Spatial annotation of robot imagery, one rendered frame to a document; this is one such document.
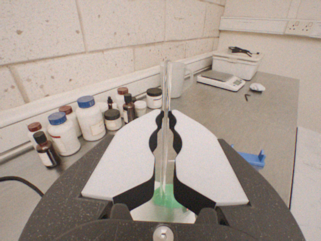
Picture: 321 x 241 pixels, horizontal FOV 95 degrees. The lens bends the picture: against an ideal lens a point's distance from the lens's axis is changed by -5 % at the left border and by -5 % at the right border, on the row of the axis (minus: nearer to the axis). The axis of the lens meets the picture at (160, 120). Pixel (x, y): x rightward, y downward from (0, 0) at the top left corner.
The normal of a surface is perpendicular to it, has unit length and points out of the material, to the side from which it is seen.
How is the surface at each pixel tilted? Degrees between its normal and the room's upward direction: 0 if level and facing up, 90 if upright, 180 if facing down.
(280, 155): 0
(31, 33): 90
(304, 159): 0
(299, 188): 0
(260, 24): 90
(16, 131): 90
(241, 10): 90
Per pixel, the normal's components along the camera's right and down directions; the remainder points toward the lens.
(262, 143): 0.02, -0.84
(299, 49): -0.63, 0.41
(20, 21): 0.77, 0.36
